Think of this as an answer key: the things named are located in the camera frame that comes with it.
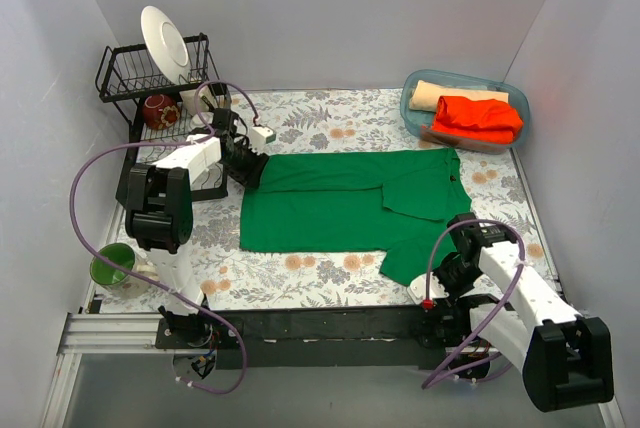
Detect green t shirt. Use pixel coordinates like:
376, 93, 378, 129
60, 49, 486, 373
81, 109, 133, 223
240, 148, 471, 286

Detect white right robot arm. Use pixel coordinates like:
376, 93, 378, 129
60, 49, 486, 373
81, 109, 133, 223
423, 213, 614, 412

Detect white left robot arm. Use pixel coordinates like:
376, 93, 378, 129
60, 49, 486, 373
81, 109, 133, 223
125, 109, 276, 348

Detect white cup in rack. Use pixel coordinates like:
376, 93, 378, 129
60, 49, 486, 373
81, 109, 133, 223
180, 87, 216, 129

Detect red floral bowl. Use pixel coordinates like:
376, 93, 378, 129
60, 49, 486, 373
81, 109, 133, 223
142, 94, 180, 130

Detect white plate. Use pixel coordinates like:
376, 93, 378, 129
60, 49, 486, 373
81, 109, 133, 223
140, 6, 190, 85

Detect orange rolled t shirt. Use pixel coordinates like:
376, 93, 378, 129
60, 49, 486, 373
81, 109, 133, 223
431, 96, 524, 145

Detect clear blue plastic bin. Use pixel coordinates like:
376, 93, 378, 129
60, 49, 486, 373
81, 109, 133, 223
400, 69, 531, 154

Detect green floral mug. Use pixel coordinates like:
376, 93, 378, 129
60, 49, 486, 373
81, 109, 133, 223
89, 243, 159, 300

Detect beige rolled t shirt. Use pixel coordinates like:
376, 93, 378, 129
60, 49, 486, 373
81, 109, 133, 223
409, 80, 509, 112

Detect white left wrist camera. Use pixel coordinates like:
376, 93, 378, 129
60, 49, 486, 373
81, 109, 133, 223
247, 126, 276, 153

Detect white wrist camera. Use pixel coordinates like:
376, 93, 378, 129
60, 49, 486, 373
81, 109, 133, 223
247, 126, 276, 153
407, 274, 448, 311

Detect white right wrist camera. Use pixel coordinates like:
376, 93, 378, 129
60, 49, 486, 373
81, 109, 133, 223
407, 274, 448, 311

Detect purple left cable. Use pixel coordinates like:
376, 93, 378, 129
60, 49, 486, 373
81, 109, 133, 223
68, 80, 259, 395

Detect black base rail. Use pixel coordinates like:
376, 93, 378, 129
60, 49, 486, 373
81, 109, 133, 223
154, 296, 493, 370

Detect black wire dish rack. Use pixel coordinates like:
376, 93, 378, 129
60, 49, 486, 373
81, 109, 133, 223
94, 33, 231, 206

